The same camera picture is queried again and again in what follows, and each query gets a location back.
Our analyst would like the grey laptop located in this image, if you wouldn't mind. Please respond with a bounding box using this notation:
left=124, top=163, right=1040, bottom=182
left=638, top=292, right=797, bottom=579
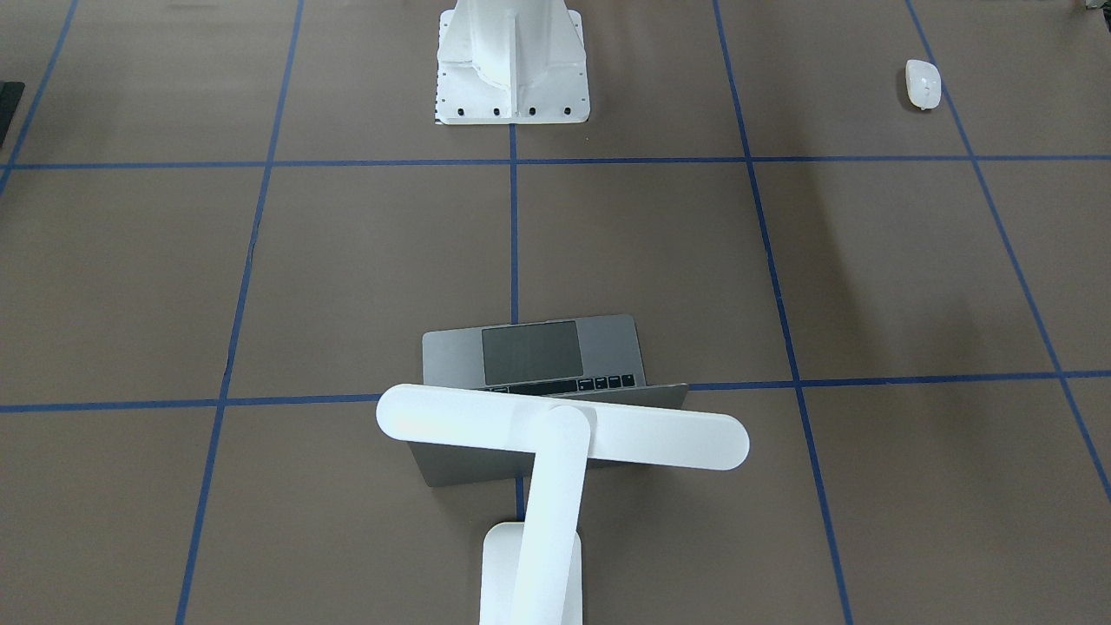
left=406, top=314, right=690, bottom=488

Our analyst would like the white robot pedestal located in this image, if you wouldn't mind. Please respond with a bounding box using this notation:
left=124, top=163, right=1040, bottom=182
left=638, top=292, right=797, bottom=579
left=434, top=1, right=591, bottom=124

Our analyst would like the white computer mouse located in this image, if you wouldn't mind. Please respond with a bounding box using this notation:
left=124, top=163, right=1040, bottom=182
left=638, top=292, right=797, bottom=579
left=904, top=59, right=943, bottom=111

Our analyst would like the black mouse pad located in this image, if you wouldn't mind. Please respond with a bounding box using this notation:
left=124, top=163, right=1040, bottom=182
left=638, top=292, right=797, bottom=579
left=0, top=82, right=26, bottom=145

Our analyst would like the white desk lamp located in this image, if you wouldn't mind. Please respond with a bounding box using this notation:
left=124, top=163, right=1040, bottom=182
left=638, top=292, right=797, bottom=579
left=376, top=384, right=750, bottom=624

